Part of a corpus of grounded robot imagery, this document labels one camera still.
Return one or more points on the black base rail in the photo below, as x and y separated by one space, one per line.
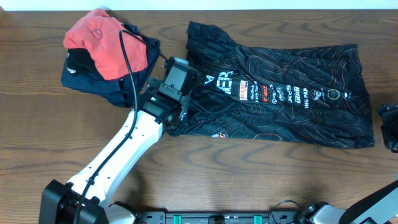
160 217

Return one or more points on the red folded shirt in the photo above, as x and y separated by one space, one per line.
98 33

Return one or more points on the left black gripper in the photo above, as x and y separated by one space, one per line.
183 105

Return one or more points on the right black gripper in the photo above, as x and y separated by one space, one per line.
390 113

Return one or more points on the navy folded garment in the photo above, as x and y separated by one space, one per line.
79 73

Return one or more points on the black printed cycling jersey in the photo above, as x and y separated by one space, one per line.
313 95

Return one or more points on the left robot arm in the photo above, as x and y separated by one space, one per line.
86 197

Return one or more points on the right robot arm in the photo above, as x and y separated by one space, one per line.
380 206

